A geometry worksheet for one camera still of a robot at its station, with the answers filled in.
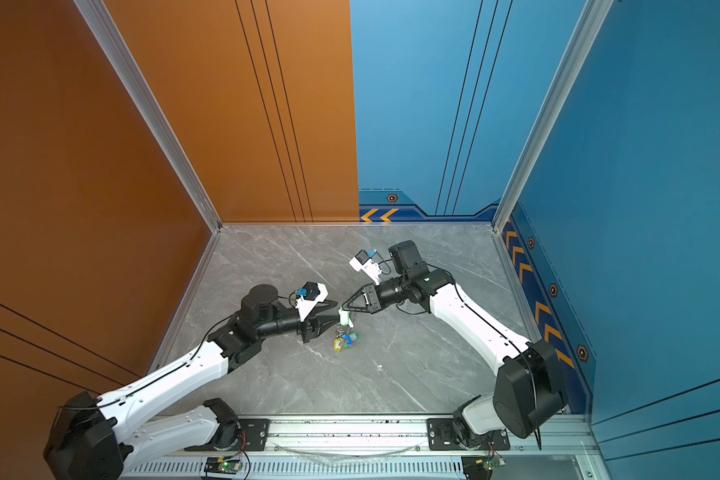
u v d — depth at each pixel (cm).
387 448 73
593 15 70
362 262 68
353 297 69
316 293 62
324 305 72
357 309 69
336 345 75
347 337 74
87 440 39
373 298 64
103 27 71
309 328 64
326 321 73
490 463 69
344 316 69
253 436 74
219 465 71
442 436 72
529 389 44
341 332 74
